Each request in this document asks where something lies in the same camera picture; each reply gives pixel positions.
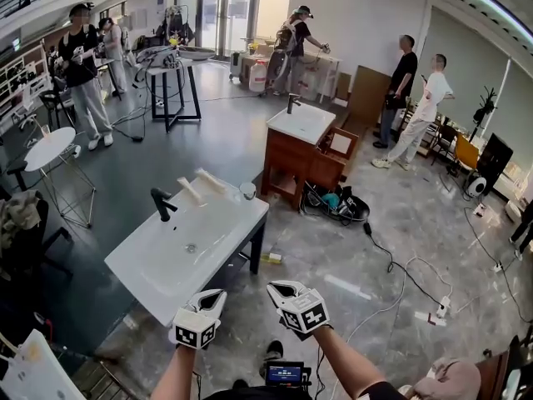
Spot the small white sink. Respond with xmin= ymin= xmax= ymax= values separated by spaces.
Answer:
xmin=266 ymin=101 xmax=336 ymax=146

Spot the black chair with clothes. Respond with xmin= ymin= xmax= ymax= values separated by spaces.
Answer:
xmin=0 ymin=188 xmax=75 ymax=283

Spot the person's black clothing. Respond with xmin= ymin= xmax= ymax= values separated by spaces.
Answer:
xmin=202 ymin=380 xmax=411 ymax=400

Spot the black sink faucet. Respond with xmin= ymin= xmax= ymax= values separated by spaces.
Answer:
xmin=150 ymin=187 xmax=179 ymax=223

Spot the white ceramic sink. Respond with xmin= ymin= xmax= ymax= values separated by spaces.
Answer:
xmin=103 ymin=184 xmax=271 ymax=328

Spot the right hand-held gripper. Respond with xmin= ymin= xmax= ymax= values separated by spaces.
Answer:
xmin=266 ymin=280 xmax=334 ymax=342

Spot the white packaged toothbrush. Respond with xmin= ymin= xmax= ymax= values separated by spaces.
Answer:
xmin=177 ymin=176 xmax=206 ymax=206
xmin=195 ymin=167 xmax=228 ymax=193

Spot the black coat rack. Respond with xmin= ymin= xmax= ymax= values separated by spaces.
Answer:
xmin=471 ymin=85 xmax=499 ymax=143

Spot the black basket of gear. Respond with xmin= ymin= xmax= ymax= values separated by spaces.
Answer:
xmin=302 ymin=184 xmax=371 ymax=226

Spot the black power cable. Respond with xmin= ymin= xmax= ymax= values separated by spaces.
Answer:
xmin=362 ymin=221 xmax=443 ymax=308

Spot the white power strip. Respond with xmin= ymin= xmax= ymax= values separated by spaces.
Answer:
xmin=434 ymin=295 xmax=453 ymax=319

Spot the brown wooden sink cabinet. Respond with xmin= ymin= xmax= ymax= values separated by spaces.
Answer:
xmin=261 ymin=126 xmax=360 ymax=213

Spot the round white speaker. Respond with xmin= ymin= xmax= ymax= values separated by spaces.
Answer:
xmin=466 ymin=176 xmax=489 ymax=199

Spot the white plastic water jug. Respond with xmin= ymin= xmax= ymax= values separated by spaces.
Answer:
xmin=248 ymin=59 xmax=267 ymax=94

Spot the pink cap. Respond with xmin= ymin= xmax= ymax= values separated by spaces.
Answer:
xmin=413 ymin=357 xmax=483 ymax=400

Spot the person's black shoe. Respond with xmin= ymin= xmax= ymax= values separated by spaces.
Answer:
xmin=265 ymin=339 xmax=285 ymax=368

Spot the brown cardboard panel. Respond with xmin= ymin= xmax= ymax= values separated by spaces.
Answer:
xmin=346 ymin=64 xmax=393 ymax=129

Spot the round white wire-leg table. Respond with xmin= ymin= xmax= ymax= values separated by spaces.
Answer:
xmin=23 ymin=126 xmax=97 ymax=229

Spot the black screen device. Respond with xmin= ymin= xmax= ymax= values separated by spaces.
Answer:
xmin=263 ymin=361 xmax=313 ymax=388

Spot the dark sink stand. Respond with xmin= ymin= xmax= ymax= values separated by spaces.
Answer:
xmin=224 ymin=211 xmax=268 ymax=283

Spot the white table with black legs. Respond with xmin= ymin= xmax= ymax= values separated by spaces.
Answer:
xmin=143 ymin=60 xmax=203 ymax=134

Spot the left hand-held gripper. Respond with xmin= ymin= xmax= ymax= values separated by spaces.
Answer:
xmin=168 ymin=288 xmax=228 ymax=352

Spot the person's left forearm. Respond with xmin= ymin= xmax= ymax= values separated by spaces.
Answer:
xmin=149 ymin=342 xmax=209 ymax=400

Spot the white cable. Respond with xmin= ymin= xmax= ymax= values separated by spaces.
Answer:
xmin=328 ymin=255 xmax=455 ymax=400

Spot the yellow chair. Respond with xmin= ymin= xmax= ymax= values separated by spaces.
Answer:
xmin=447 ymin=132 xmax=481 ymax=178

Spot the person's right forearm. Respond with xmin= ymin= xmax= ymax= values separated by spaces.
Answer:
xmin=311 ymin=326 xmax=389 ymax=396

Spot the long ceiling light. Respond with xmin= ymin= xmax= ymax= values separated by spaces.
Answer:
xmin=451 ymin=0 xmax=533 ymax=53

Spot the black monitor panel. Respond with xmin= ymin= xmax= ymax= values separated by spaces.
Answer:
xmin=476 ymin=132 xmax=515 ymax=196

